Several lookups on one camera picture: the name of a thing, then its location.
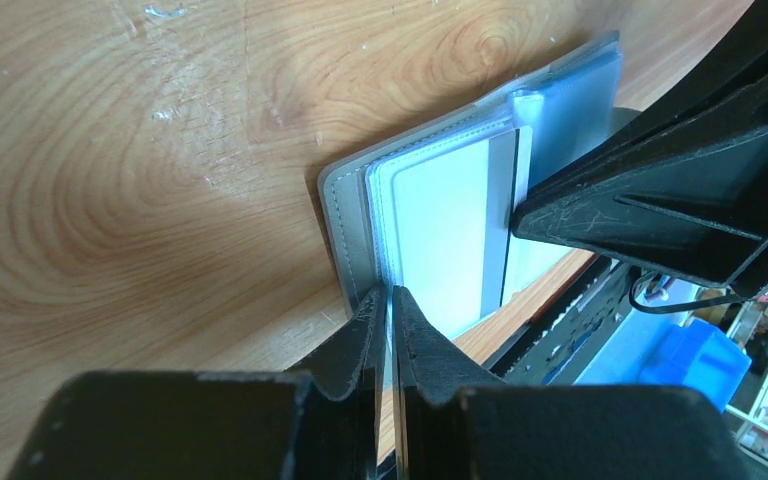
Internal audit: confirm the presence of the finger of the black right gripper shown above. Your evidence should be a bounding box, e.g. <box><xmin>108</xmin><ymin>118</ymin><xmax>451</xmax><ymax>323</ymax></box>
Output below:
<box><xmin>511</xmin><ymin>39</ymin><xmax>768</xmax><ymax>299</ymax></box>
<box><xmin>536</xmin><ymin>1</ymin><xmax>768</xmax><ymax>193</ymax></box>

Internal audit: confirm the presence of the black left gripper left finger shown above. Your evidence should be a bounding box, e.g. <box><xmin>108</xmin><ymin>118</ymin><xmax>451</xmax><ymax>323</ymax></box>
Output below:
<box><xmin>8</xmin><ymin>286</ymin><xmax>387</xmax><ymax>479</ymax></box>

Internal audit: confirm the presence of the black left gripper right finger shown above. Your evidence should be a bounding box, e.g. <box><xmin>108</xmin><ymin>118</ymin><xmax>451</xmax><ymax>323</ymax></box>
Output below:
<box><xmin>391</xmin><ymin>286</ymin><xmax>747</xmax><ymax>479</ymax></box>

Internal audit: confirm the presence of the grey card holder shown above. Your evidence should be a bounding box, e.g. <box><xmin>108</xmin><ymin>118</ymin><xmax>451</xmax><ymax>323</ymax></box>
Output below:
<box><xmin>317</xmin><ymin>31</ymin><xmax>623</xmax><ymax>339</ymax></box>

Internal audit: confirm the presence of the blue background bin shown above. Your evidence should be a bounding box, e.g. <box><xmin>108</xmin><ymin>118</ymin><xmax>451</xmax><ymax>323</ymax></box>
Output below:
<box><xmin>637</xmin><ymin>321</ymin><xmax>752</xmax><ymax>412</ymax></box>

